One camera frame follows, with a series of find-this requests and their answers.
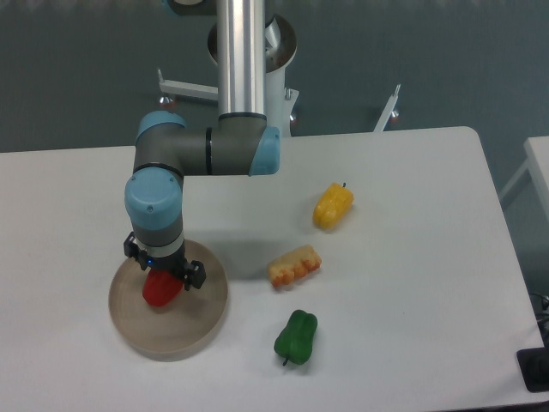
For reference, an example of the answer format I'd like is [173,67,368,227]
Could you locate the black box at table edge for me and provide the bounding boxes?
[516,347,548,393]

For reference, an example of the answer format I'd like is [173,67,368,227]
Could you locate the red toy bell pepper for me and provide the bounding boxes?
[142,269,184,307]

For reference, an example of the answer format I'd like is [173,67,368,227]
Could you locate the white side table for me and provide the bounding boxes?
[498,136,548,212]

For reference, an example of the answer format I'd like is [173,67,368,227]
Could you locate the beige round plate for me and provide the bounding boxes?
[108,239,229,361]

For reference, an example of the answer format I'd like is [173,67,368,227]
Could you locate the orange toy bread piece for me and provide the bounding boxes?
[267,245,323,288]

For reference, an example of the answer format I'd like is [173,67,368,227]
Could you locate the black cables at right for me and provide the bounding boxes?
[528,291,549,349]

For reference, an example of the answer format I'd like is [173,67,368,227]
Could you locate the green toy bell pepper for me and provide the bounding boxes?
[274,309,318,366]

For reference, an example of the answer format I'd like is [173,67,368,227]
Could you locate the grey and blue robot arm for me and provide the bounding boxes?
[124,1,281,290]

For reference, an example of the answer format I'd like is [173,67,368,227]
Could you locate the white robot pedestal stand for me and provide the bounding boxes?
[155,12,401,139]

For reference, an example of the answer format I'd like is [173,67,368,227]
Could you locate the yellow toy bell pepper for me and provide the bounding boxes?
[312,182,354,230]

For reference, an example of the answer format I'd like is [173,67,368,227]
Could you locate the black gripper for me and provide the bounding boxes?
[124,232,206,291]

